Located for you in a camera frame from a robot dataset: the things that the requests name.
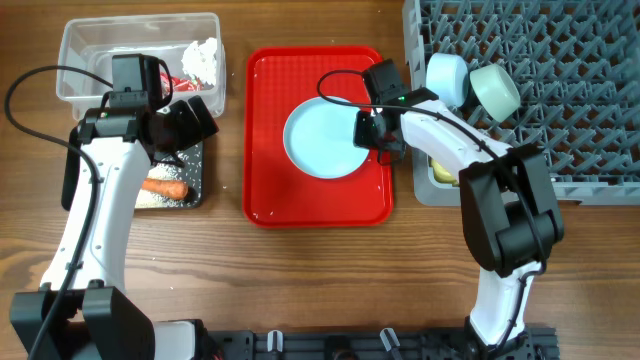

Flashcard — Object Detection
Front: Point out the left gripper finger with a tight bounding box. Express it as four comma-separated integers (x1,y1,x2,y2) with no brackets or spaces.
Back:
186,96,218,140
170,100,202,148

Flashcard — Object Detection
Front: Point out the white rice pile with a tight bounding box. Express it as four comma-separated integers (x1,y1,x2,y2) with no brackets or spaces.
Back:
135,142,204,209

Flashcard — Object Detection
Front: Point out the red snack wrapper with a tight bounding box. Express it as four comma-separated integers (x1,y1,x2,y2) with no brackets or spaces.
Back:
160,72,204,94

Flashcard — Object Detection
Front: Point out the light blue plate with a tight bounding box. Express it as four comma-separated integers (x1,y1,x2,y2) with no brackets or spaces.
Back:
283,97,369,179

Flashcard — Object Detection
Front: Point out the orange carrot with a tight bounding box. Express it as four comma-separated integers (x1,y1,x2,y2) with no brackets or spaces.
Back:
141,178,189,201

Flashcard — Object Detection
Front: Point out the white napkin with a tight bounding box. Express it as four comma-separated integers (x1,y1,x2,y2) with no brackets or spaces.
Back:
181,38,219,86

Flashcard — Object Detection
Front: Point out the yellow cup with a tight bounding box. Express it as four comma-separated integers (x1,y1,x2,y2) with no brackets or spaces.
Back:
430,159,459,186

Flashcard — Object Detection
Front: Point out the light blue bowl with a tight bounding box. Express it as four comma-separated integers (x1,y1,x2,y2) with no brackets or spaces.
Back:
425,53,469,107

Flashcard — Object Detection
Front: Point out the green bowl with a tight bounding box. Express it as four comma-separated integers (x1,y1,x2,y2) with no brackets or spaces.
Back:
469,64,521,122

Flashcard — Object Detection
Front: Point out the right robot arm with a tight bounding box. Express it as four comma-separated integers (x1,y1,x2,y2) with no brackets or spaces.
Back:
354,59,564,359

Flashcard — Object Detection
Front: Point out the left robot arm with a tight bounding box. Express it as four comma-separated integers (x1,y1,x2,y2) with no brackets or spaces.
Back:
9,54,221,359

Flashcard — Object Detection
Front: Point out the grey dishwasher rack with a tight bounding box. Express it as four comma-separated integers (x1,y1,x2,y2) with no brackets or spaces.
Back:
402,0,639,206

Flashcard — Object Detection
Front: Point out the black tray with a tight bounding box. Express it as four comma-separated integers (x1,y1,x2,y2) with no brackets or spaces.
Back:
60,119,205,212

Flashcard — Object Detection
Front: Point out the clear plastic bin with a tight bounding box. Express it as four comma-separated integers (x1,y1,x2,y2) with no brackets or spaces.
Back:
58,12,226,117

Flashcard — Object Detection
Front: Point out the red serving tray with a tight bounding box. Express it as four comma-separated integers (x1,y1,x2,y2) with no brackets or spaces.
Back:
242,46,393,228

